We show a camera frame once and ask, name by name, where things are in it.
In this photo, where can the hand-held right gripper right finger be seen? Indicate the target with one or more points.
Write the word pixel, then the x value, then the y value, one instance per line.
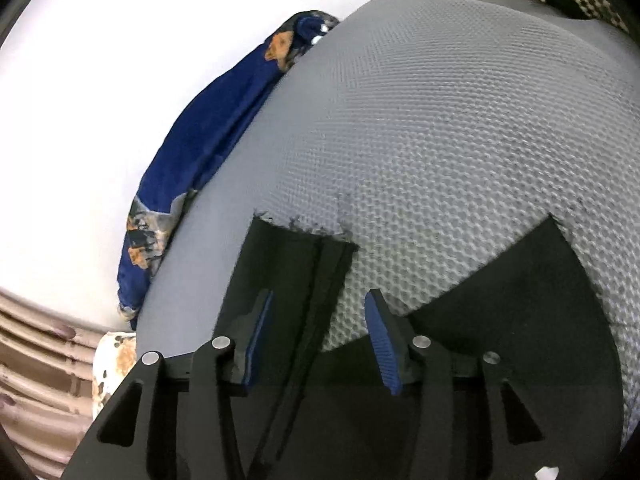
pixel 381 340

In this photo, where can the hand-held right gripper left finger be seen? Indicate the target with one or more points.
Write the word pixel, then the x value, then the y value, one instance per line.
pixel 259 340

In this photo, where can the black pants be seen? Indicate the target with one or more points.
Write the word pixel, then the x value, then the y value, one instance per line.
pixel 500 305

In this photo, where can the white floral cloth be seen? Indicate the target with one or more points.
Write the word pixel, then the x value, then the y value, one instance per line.
pixel 112 360

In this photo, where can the grey mesh mat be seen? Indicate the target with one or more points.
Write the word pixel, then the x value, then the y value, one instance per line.
pixel 425 135

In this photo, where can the blue printed blanket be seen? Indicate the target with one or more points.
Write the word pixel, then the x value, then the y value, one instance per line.
pixel 220 125

